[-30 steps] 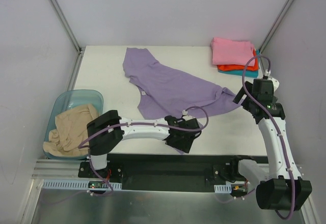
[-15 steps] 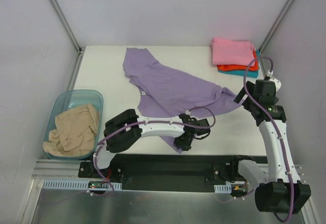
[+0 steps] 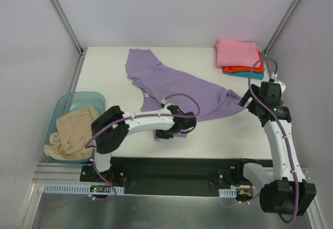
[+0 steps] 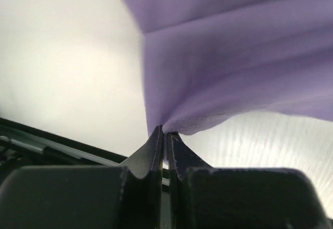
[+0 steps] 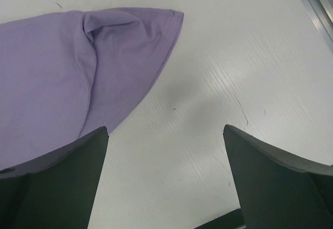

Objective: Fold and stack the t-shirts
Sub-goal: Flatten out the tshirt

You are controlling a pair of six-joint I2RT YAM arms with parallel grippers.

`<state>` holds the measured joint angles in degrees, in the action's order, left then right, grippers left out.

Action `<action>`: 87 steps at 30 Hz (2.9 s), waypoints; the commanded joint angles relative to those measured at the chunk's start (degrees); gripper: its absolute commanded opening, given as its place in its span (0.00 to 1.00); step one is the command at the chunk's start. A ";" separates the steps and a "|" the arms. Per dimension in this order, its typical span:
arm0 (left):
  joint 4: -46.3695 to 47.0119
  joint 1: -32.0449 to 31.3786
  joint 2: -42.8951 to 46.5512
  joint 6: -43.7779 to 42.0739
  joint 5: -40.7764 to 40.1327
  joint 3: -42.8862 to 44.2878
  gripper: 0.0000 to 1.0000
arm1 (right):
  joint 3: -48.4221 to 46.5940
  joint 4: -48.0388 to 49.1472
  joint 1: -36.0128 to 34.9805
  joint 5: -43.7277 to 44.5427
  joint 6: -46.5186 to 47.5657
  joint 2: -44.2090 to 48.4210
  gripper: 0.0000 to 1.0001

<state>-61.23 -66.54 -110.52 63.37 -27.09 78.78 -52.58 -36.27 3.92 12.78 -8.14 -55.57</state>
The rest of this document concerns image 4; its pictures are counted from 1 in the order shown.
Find purple t shirt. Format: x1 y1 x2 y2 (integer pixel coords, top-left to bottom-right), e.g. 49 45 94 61
124 0 332 135

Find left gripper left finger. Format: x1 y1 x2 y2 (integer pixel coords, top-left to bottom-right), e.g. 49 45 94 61
1 127 163 228

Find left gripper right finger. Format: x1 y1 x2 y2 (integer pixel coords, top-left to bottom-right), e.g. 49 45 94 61
166 133 332 228

